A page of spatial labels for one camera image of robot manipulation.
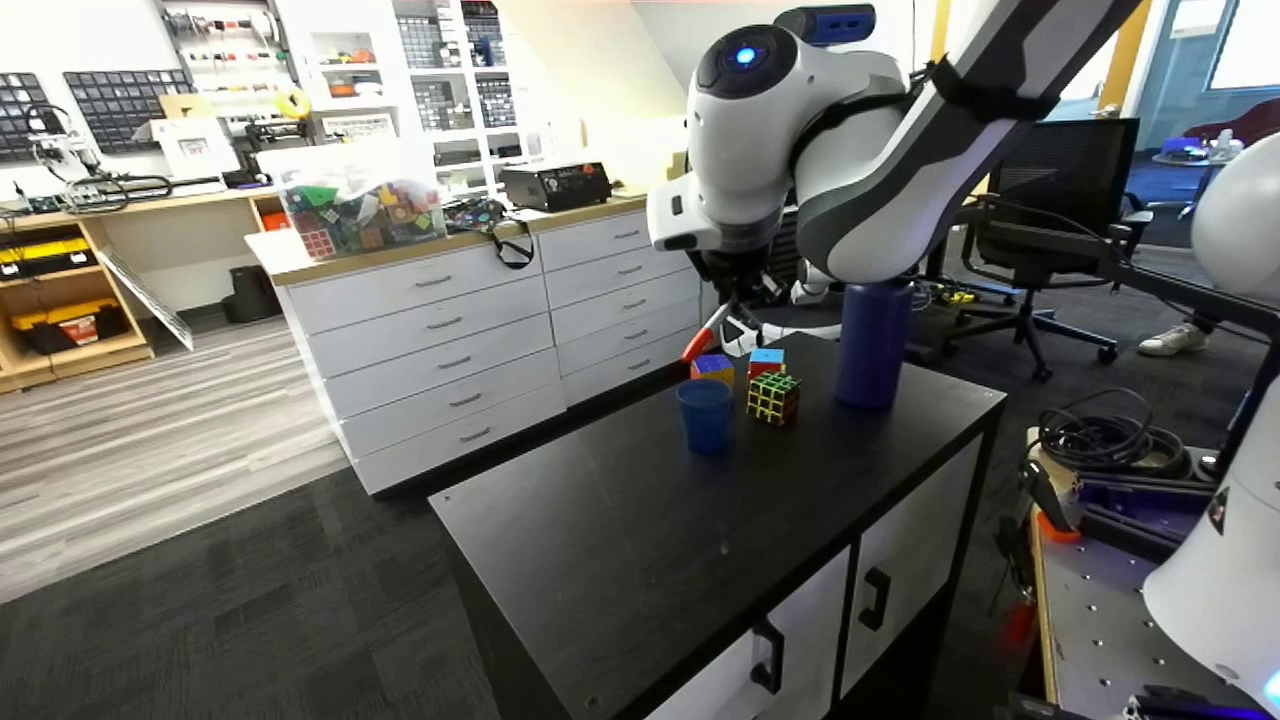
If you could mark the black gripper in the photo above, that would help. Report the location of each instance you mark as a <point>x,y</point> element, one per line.
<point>745,277</point>

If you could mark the white pen with orange cap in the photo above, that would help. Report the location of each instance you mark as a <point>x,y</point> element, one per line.
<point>703,346</point>

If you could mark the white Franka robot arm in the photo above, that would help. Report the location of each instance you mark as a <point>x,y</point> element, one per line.
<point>867,202</point>

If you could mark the blue plastic cup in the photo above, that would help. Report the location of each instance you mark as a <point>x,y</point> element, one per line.
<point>705,420</point>

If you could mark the blue and red puzzle cube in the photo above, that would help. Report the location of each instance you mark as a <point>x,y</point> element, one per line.
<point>766,363</point>

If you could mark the blue and orange puzzle cube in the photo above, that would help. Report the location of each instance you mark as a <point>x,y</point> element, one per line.
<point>713,369</point>

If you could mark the green and black puzzle cube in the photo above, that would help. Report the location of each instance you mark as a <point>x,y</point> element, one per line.
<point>775,403</point>

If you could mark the small cardboard box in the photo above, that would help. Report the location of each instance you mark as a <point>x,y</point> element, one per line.
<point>682,169</point>

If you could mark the black electronic device box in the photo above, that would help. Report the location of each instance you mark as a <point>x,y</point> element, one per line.
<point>558,187</point>

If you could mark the black cabinet with white doors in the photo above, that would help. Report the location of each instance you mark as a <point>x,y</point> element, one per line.
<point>693,575</point>

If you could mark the white drawer cabinet wooden top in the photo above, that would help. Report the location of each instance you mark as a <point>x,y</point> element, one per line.
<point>442,363</point>

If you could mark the white pillar device blue top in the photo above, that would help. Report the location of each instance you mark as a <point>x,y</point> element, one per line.
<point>832,21</point>

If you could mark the black office chair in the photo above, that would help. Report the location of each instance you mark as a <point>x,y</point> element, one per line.
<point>1062,202</point>

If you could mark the clear bin of colourful parts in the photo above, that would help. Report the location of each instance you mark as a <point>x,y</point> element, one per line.
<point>362,217</point>

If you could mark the white sneaker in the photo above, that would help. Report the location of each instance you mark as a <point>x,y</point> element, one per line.
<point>1172,339</point>

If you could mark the white paper sheet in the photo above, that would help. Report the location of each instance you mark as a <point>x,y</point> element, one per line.
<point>279,250</point>

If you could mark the black floor bin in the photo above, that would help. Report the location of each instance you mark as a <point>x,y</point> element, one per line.
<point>250,294</point>

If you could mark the metal robot mounting table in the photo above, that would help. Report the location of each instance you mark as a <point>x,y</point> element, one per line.
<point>1104,625</point>

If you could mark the wooden top workbench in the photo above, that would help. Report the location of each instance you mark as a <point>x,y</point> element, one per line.
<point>160,234</point>

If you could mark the white leaning panel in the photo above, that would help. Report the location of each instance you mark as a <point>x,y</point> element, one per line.
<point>146,302</point>

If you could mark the wooden open shelf unit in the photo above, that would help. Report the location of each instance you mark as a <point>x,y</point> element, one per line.
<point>66,334</point>

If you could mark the yellow tool case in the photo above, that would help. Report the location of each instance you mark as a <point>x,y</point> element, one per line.
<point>43,259</point>

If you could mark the white wall shelving unit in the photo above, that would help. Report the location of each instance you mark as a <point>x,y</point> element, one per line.
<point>403,83</point>

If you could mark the black wall pegboard panel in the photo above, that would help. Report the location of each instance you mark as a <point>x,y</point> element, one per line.
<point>23,115</point>
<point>125,104</point>

